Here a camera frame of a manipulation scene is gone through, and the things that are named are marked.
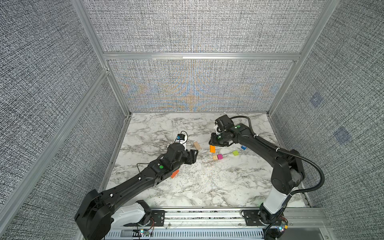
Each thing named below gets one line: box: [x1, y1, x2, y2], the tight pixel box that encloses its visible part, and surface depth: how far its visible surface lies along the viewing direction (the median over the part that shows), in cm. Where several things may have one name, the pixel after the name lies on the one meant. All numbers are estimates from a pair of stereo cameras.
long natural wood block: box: [193, 141, 201, 150], surface depth 102 cm
